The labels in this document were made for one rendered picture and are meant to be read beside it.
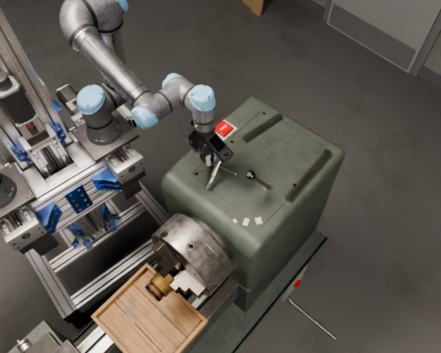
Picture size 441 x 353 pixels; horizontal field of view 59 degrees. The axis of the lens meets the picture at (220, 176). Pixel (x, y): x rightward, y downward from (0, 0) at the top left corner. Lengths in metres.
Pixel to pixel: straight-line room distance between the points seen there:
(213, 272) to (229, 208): 0.23
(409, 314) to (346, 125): 1.54
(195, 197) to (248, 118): 0.43
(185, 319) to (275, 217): 0.56
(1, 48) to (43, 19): 3.29
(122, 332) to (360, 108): 2.70
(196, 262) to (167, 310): 0.36
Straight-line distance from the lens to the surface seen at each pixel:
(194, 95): 1.19
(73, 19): 1.35
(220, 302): 1.68
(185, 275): 1.47
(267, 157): 1.54
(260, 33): 4.22
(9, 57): 1.62
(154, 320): 1.67
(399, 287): 2.83
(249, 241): 1.36
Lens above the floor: 2.48
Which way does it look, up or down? 56 degrees down
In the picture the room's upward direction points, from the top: 2 degrees counter-clockwise
